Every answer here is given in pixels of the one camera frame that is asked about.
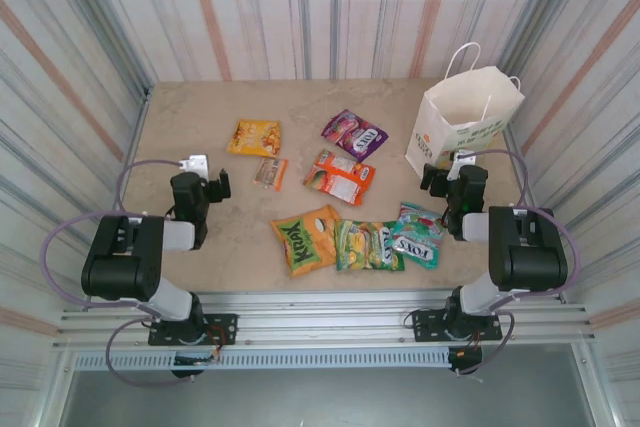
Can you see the yellow snack bag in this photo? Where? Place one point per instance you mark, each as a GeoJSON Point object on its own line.
{"type": "Point", "coordinates": [254, 138]}

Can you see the teal Fox's candy bag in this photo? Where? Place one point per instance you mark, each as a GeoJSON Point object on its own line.
{"type": "Point", "coordinates": [420, 239]}

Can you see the white paper bag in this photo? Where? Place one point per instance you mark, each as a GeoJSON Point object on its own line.
{"type": "Point", "coordinates": [450, 107]}

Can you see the purple Fox's candy bag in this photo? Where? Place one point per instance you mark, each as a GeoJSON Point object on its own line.
{"type": "Point", "coordinates": [354, 136]}

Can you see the orange snack bag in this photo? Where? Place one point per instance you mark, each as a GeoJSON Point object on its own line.
{"type": "Point", "coordinates": [340, 177]}

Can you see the green yellow Fox's candy bag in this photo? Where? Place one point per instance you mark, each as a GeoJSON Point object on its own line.
{"type": "Point", "coordinates": [367, 246]}

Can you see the orange green Krax chips bag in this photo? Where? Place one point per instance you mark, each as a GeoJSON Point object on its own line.
{"type": "Point", "coordinates": [306, 242]}

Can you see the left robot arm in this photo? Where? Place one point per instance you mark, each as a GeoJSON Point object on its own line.
{"type": "Point", "coordinates": [120, 267]}

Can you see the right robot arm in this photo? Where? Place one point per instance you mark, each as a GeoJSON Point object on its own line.
{"type": "Point", "coordinates": [530, 257]}

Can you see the small brown orange snack bar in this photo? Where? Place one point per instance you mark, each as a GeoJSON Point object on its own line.
{"type": "Point", "coordinates": [270, 173]}

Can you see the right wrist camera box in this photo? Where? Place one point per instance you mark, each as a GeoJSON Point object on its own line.
{"type": "Point", "coordinates": [461, 163]}

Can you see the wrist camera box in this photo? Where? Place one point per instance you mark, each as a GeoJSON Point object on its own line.
{"type": "Point", "coordinates": [196, 166]}
{"type": "Point", "coordinates": [461, 163]}

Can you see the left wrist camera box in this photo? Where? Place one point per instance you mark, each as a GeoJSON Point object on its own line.
{"type": "Point", "coordinates": [196, 166]}

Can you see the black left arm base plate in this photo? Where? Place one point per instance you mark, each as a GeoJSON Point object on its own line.
{"type": "Point", "coordinates": [222, 329]}

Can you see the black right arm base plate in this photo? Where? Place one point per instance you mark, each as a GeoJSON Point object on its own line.
{"type": "Point", "coordinates": [427, 324]}

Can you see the aluminium mounting rail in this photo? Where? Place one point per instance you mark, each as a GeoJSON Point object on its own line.
{"type": "Point", "coordinates": [320, 312]}

